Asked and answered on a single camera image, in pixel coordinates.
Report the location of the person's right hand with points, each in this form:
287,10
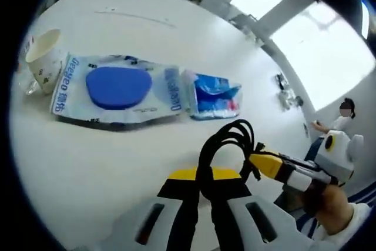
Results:
332,204

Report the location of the blue tissue packet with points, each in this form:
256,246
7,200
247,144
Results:
214,95

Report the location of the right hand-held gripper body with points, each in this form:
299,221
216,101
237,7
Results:
337,157

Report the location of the blue mouse pad packet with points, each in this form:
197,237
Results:
117,86

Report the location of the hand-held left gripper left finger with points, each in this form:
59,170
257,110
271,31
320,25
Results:
164,221

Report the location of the white paper cup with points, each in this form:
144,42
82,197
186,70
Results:
44,63

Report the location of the white table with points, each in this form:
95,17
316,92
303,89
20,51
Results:
102,160

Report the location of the clear water bottle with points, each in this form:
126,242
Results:
25,80

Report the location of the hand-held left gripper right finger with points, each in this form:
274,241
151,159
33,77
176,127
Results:
246,224

